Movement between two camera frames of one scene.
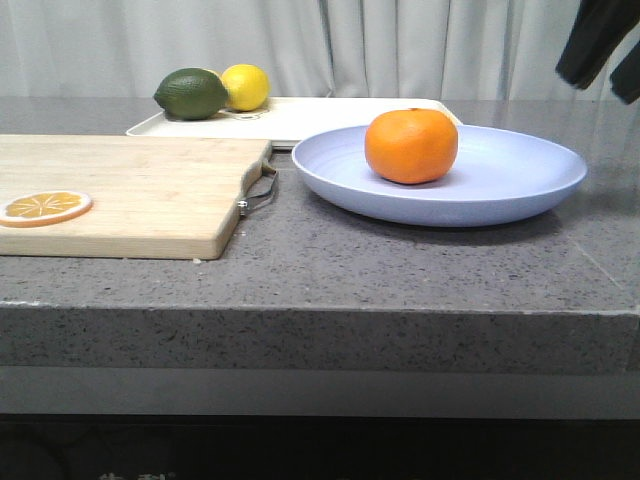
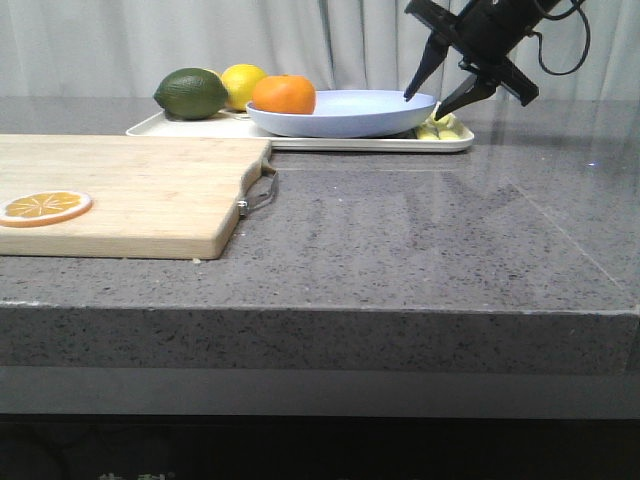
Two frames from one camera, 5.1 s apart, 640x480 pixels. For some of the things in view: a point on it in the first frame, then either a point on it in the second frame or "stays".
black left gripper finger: [625, 79] -> [478, 89]
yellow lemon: [248, 87] stays
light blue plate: [496, 175] -> [352, 113]
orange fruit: [411, 146] -> [285, 93]
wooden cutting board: [123, 195] stays
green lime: [191, 93] stays
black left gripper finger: [599, 27] -> [434, 53]
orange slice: [41, 209] stays
